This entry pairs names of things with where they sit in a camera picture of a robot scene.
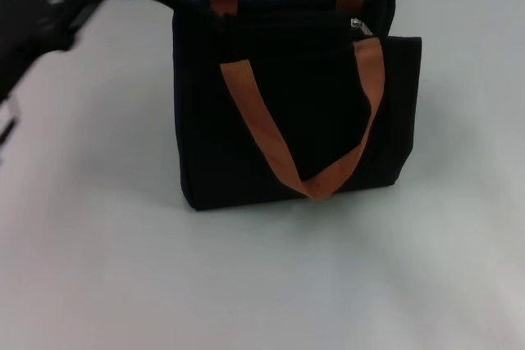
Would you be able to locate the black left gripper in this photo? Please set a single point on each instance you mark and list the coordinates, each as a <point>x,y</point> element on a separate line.
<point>20,26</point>

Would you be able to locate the silver zipper pull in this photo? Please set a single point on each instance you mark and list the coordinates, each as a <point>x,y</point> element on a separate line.
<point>363,27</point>

